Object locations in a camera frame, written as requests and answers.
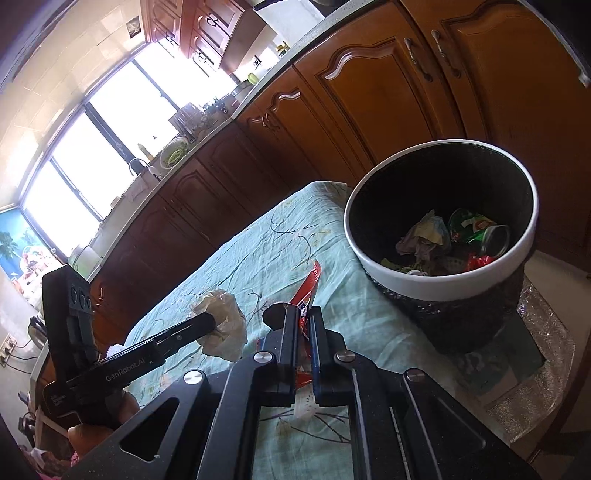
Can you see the brown wooden lower cabinets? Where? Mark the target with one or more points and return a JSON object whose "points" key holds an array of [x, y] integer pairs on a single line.
{"points": [[372, 79]]}

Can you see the red black snack bag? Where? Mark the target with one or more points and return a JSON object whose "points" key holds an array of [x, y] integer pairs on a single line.
{"points": [[475, 262]]}

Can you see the white plastic wrap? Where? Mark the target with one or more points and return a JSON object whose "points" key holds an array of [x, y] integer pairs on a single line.
{"points": [[228, 337]]}

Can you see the bowl of green vegetables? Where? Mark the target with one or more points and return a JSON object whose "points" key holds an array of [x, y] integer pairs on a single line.
{"points": [[173, 152]]}

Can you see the blue white paper carton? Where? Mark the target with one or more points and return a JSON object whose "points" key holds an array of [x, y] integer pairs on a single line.
{"points": [[426, 240]]}

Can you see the red snack wrapper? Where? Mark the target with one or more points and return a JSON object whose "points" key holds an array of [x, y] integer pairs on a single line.
{"points": [[303, 300]]}

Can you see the white-rimmed black trash bin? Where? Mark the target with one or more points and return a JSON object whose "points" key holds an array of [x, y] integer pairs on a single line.
{"points": [[458, 311]]}

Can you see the green crushed chip bag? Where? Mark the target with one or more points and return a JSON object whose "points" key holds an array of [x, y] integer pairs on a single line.
{"points": [[476, 230]]}

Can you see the white foam fruit net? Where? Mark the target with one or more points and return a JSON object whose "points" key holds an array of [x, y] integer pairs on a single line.
{"points": [[114, 349]]}

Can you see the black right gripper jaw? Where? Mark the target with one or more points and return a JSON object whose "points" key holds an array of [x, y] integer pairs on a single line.
{"points": [[180, 334]]}

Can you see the person's left hand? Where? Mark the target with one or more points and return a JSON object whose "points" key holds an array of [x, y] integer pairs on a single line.
{"points": [[83, 438]]}

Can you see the light green floral tablecloth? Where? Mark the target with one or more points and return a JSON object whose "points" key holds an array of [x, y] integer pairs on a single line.
{"points": [[265, 264]]}

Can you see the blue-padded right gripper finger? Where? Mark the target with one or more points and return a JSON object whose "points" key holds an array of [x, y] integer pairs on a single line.
{"points": [[404, 425]]}

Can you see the wooden upper wall cabinets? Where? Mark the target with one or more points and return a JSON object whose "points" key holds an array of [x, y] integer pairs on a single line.
{"points": [[218, 34]]}

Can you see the chrome sink faucet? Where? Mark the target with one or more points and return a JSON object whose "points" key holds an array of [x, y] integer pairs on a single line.
{"points": [[139, 166]]}

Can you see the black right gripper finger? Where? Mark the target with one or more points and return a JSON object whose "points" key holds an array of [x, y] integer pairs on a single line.
{"points": [[204, 426]]}

